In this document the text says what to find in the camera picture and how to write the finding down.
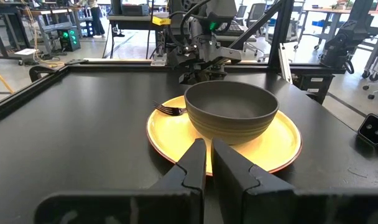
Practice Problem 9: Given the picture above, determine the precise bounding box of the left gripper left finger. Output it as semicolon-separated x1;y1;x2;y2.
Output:
35;138;208;224

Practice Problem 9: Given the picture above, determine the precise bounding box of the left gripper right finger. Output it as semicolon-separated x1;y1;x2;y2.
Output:
211;138;378;224

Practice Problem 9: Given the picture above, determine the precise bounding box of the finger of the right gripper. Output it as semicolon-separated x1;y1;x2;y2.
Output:
179;70;207;85
207;67;227;81

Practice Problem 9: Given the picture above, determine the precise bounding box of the teal handled fork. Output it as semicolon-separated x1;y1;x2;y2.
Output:
152;101;187;117

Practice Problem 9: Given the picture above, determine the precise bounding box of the yellow round plate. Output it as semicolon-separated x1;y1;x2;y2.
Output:
145;95;303;177

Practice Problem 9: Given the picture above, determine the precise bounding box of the dark grey ribbed bowl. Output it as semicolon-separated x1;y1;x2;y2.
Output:
184;80;280;146

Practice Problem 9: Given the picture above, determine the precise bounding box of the grey office chair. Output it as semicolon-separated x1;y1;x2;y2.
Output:
243;2;270;32

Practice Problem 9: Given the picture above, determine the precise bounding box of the black equipment case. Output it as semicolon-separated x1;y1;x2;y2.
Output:
120;3;150;16

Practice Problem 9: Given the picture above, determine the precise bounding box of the black control box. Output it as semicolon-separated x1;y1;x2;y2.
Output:
293;73;335;105

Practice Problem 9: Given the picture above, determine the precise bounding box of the person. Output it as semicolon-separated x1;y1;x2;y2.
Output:
78;0;106;39

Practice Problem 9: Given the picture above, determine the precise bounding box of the green lit computer tower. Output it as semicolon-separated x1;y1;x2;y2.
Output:
57;26;81;52

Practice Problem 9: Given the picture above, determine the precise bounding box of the white flat floor box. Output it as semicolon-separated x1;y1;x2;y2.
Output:
14;48;37;57

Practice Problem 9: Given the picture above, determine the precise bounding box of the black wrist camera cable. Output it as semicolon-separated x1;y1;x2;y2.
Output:
167;0;214;47

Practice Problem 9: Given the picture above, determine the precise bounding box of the black diagonal frame strut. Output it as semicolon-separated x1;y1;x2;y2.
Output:
229;0;283;50

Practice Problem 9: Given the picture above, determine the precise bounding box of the black vertical frame post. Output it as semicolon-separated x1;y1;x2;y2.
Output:
268;0;294;75

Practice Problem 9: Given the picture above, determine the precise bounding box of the thin yellow cable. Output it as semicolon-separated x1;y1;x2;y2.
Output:
21;0;65;68

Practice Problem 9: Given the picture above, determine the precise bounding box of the black stereo camera box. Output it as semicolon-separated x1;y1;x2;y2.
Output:
357;113;378;147

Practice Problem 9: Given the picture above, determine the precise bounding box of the black table edge frame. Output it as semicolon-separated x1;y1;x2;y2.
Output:
0;58;347;125

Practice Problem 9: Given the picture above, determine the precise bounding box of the thick yellow hanging cable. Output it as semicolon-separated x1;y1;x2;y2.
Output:
0;63;15;94

